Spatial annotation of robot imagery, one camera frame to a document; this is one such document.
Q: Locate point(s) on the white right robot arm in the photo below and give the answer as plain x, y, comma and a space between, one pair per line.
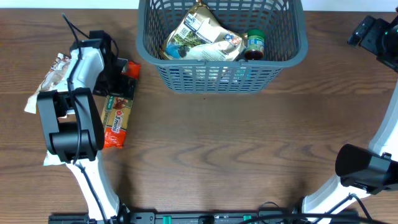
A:
361, 172

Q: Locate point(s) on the grey plastic basket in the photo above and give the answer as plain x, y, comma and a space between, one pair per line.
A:
285, 43

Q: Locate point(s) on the San Remo spaghetti packet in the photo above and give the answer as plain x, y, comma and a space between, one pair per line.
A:
116, 110

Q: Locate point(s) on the gold coffee bag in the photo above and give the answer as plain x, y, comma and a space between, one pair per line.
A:
200, 36

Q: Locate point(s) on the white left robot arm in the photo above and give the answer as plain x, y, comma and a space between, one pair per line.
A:
73, 129

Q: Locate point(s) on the green lid jar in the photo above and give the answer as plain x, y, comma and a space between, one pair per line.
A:
255, 45

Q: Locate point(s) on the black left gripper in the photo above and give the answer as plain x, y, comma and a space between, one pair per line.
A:
115, 87

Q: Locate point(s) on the teal white tissue pack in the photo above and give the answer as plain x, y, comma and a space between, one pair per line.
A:
52, 160

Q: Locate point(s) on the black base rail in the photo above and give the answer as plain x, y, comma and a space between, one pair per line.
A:
153, 217

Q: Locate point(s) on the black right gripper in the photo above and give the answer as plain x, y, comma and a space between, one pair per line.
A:
376, 27

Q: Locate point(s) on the cream brown snack bag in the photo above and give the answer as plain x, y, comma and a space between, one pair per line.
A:
53, 77

